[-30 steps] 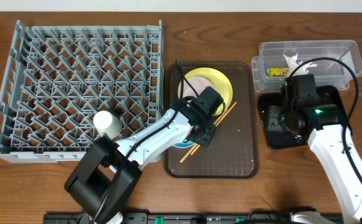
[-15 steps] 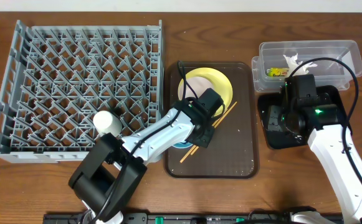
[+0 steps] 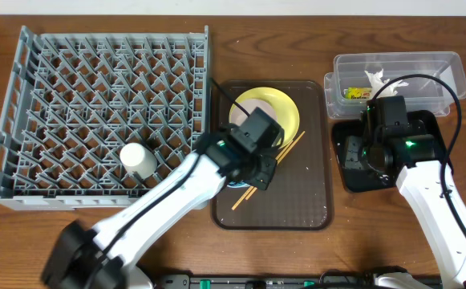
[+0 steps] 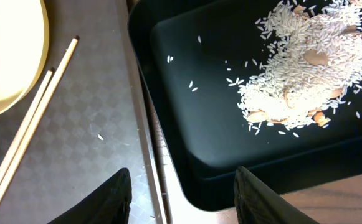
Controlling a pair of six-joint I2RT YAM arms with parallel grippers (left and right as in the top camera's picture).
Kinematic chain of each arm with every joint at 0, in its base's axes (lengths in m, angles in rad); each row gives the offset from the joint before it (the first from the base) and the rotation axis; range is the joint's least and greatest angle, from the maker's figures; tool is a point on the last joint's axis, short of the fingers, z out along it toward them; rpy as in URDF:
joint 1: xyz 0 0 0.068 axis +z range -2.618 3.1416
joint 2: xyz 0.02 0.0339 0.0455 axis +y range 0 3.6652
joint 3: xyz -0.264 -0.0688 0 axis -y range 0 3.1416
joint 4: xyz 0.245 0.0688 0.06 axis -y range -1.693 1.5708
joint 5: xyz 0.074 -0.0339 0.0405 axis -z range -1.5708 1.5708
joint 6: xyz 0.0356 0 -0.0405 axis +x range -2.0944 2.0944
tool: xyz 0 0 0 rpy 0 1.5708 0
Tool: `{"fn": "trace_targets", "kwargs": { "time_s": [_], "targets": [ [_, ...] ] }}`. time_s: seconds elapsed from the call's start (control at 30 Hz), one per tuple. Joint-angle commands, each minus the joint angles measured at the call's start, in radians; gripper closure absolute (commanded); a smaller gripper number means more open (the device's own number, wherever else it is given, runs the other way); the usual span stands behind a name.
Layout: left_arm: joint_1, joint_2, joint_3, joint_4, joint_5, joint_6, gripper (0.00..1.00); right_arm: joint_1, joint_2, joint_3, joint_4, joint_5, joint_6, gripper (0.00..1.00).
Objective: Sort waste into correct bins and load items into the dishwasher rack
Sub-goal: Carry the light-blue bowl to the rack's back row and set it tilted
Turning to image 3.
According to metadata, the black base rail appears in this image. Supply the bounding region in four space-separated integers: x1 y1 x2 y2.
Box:
154 269 375 289

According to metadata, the wooden chopstick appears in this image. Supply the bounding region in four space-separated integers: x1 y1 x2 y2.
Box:
231 139 295 210
245 131 306 200

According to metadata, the white small plate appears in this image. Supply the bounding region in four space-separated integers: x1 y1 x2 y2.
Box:
229 98 276 128

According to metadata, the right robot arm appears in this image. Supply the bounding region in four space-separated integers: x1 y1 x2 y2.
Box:
334 134 466 288

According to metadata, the white cup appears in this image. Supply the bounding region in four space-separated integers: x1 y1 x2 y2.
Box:
120 143 157 179

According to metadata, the brown plastic tray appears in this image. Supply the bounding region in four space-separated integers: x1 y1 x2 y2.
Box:
211 80 334 230

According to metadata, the black waste tray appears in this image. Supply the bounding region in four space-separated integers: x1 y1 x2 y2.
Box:
332 111 446 193

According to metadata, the crumpled white tissue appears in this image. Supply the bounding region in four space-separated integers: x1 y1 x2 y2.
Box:
365 70 408 99

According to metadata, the yellow round plate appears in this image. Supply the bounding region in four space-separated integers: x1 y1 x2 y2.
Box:
228 87 300 152

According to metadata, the grey plastic dishwasher rack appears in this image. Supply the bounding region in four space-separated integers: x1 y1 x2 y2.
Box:
0 28 211 210

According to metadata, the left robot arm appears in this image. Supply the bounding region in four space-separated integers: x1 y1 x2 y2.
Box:
41 128 280 288

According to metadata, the light blue bowl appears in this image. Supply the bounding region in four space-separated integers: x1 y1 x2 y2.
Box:
227 182 249 189

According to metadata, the clear plastic bin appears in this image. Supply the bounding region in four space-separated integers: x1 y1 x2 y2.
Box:
324 51 466 120

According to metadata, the yellow snack wrapper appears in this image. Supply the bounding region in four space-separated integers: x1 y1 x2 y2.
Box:
344 88 372 100

